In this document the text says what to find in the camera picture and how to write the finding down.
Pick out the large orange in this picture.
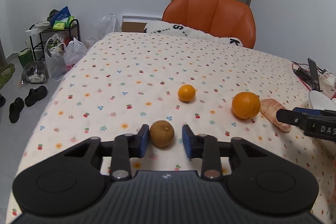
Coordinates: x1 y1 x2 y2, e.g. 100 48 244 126
231 92 261 120

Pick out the white plate with blue rim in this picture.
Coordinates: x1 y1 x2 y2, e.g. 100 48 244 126
309 90 336 111

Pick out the orange leather chair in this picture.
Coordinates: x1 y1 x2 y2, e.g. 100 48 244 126
162 0 256 49

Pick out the green package on shelf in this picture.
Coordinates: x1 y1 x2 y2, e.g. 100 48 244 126
52 15 75 30

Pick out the clear bag on floor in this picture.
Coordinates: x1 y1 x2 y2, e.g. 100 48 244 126
22 61 49 84

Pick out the blue package on shelf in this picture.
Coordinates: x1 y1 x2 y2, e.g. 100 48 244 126
49 6 71 26

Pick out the white shopping bag red print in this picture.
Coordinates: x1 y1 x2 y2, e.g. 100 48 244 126
63 38 87 71

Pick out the translucent plastic bag by wall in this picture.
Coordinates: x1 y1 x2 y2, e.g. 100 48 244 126
94 13 121 40

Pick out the white fluffy cushion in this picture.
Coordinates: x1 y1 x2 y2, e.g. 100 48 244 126
143 20 243 47

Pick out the black smartphone on stand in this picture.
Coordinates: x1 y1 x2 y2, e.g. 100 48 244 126
307 58 321 92

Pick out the black metal shelf rack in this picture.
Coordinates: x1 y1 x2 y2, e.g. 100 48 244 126
26 19 80 61

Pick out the floral tablecloth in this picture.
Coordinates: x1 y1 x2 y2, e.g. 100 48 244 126
18 32 335 223

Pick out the black shoe right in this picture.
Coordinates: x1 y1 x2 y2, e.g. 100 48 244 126
25 85 48 107

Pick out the black shoe left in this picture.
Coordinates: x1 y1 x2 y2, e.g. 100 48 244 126
9 97 25 123

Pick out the black shoe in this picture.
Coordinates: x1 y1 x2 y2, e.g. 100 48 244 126
9 97 25 123
25 85 48 107

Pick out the white bag with peels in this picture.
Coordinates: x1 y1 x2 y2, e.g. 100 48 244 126
319 71 335 99

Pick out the peeled pomelo segment back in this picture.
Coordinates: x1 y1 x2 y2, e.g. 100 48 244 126
260 98 291 133

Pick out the white bag with groceries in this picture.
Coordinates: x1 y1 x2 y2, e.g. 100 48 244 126
44 33 67 81

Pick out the small orange kumquat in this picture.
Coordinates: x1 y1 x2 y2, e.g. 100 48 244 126
178 84 196 102

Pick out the green-brown round fruit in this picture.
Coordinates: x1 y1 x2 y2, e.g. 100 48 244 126
149 121 175 148

